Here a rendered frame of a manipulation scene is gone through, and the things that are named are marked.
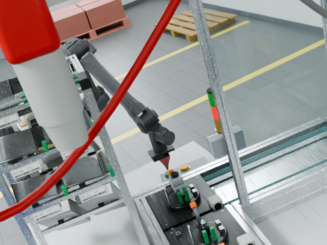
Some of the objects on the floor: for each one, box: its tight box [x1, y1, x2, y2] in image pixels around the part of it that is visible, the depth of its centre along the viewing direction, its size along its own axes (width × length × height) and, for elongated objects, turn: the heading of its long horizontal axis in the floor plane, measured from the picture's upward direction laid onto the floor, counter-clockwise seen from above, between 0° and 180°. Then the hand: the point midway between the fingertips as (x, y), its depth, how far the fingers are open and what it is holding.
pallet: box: [154, 9, 198, 42], centre depth 700 cm, size 114×78×11 cm
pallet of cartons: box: [51, 0, 131, 46], centre depth 818 cm, size 134×98×46 cm
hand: (167, 167), depth 209 cm, fingers closed
